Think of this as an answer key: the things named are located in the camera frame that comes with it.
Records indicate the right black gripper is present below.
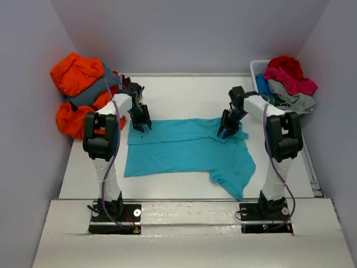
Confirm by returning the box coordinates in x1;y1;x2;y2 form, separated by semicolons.
217;108;248;139

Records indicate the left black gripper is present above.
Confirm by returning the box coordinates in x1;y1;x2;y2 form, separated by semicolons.
128;104;152;132

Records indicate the teal t shirt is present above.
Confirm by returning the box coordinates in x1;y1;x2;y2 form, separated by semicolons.
124;118;256;201

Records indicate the orange t shirt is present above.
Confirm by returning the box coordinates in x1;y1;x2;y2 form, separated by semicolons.
50;52;120;140

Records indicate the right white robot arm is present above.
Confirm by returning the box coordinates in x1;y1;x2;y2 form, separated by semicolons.
217;86;303;222

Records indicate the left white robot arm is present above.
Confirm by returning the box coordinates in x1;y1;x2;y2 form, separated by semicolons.
83;82;152;222

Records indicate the dark red folded shirt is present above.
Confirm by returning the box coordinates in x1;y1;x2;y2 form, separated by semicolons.
118;74;131;90

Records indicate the blue t shirt in basket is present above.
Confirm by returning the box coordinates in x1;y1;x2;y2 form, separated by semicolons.
255;73;273;98

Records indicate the green garment in basket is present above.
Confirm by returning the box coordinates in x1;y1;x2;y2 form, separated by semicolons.
269;96;290;108

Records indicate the white plastic laundry basket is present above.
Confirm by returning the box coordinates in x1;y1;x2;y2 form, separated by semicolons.
249;60;315;115

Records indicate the magenta t shirt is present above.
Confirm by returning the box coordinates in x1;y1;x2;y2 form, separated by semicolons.
263;67;318;95

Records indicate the grey t shirt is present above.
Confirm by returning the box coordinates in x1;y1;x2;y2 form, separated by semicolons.
268;79;316;113

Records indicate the red t shirt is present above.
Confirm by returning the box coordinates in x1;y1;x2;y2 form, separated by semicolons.
268;56;305;80

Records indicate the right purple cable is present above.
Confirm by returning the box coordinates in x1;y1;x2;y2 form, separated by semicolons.
262;96;296;232

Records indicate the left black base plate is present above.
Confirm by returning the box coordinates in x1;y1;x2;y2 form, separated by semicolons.
87;202;142;235

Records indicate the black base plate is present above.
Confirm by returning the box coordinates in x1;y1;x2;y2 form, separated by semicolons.
234;203;293;235
87;202;142;235

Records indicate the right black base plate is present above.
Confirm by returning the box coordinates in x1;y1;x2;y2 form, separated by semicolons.
234;203;293;235

